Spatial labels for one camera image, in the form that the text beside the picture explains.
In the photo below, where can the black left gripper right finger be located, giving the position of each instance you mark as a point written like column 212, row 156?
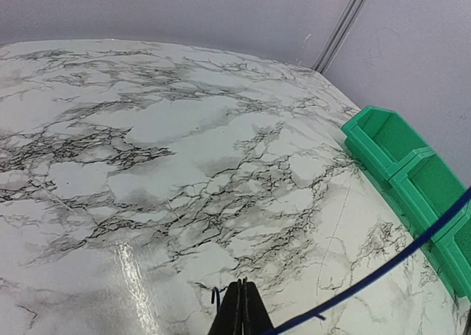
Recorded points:
column 256, row 319

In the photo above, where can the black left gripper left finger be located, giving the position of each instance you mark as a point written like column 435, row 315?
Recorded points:
column 228, row 319

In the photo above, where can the green three-compartment plastic bin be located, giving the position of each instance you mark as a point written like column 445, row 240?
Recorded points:
column 418, row 185

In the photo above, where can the aluminium back-right corner post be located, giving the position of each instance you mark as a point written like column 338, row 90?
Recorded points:
column 347, row 19

